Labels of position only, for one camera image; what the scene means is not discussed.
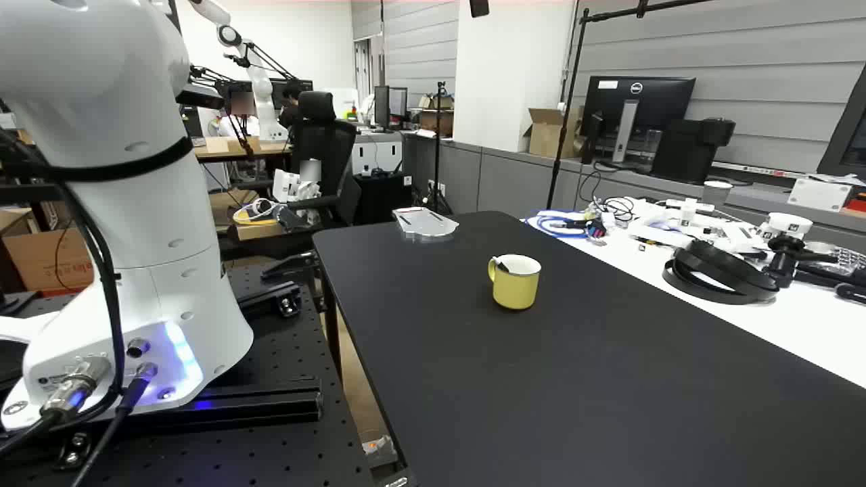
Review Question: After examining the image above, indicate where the yellow cup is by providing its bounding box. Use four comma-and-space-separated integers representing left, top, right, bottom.
484, 251, 543, 315

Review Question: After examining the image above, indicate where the silver metal mounting plate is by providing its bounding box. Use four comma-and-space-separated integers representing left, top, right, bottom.
389, 207, 459, 244

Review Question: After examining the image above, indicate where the black tripod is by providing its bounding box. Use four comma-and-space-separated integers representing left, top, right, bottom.
421, 79, 457, 217

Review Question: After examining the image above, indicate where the black office chair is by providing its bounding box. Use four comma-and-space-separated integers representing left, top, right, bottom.
260, 89, 365, 285

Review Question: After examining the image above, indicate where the open cardboard box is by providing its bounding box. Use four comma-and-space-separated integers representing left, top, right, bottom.
523, 106, 583, 163

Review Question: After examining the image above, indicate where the black light stand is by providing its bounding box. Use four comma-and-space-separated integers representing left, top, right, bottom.
543, 0, 711, 211

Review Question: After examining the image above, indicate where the wooden desk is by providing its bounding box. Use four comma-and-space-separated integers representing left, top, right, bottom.
190, 134, 294, 166

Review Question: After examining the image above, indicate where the black optical breadboard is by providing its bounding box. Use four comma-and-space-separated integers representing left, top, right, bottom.
0, 261, 381, 487

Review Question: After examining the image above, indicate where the black Dell monitor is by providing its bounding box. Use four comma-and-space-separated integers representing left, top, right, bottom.
580, 74, 698, 171

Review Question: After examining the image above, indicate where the black box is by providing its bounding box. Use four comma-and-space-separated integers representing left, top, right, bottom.
649, 116, 738, 188

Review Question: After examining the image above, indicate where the brown cardboard box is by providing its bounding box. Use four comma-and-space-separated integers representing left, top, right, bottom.
0, 226, 98, 297

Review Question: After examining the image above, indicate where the blue cable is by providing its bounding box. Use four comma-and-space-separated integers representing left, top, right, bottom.
524, 209, 608, 244

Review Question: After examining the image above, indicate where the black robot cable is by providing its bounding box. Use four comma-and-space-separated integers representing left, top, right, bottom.
0, 134, 129, 454
67, 364, 159, 487

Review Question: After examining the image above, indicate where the black gadget with cables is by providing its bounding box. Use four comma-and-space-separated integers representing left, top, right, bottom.
762, 231, 844, 285

